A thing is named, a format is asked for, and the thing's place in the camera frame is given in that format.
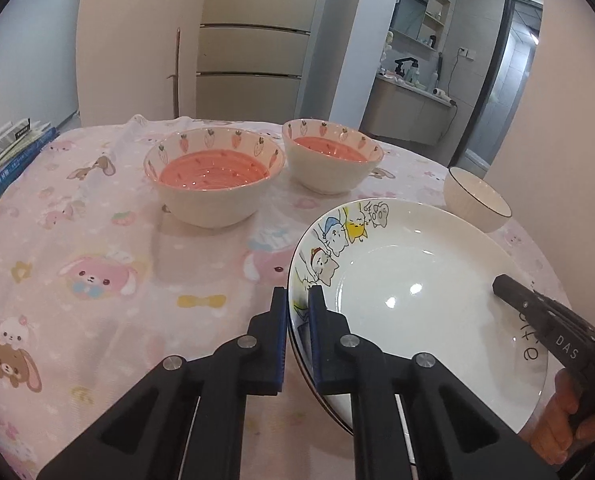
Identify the white plate cat print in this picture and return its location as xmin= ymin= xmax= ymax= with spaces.
xmin=290 ymin=320 xmax=358 ymax=437

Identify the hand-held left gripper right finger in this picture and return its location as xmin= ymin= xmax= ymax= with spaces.
xmin=307 ymin=285 xmax=561 ymax=480

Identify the white box black label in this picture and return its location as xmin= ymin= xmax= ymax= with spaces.
xmin=0 ymin=119 xmax=31 ymax=161

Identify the black framed glass door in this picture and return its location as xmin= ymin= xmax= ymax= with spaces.
xmin=450 ymin=0 xmax=545 ymax=168

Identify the white ribbed bowl black rim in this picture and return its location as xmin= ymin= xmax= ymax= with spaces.
xmin=443 ymin=166 xmax=513 ymax=233

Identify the person's right hand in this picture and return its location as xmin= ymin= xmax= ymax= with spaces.
xmin=527 ymin=367 xmax=595 ymax=467

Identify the beige refrigerator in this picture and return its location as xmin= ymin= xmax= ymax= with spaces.
xmin=196 ymin=0 xmax=313 ymax=121

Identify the carrot print bowl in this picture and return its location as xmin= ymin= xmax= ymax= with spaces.
xmin=144 ymin=127 xmax=284 ymax=227
xmin=282 ymin=118 xmax=384 ymax=196

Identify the beige vanity cabinet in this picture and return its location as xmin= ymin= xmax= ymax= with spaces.
xmin=360 ymin=72 xmax=453 ymax=146

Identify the wooden handled broom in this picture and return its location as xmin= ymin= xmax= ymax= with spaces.
xmin=166 ymin=27 xmax=182 ymax=118

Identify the black faucet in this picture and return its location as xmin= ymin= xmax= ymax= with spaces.
xmin=394 ymin=57 xmax=421 ymax=81

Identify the white plate colourful animal print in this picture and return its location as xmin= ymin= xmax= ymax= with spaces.
xmin=288 ymin=199 xmax=549 ymax=436

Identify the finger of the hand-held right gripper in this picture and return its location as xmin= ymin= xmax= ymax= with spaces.
xmin=492 ymin=274 xmax=553 ymax=346

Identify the pink printed tablecloth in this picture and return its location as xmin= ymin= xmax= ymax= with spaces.
xmin=0 ymin=115 xmax=578 ymax=480

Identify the blue book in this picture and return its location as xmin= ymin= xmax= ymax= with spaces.
xmin=0 ymin=127 xmax=61 ymax=226

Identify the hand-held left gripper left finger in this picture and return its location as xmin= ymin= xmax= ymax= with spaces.
xmin=36 ymin=286 xmax=291 ymax=480

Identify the bathroom mirror cabinet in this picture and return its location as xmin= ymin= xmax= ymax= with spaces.
xmin=390 ymin=0 xmax=451 ymax=51

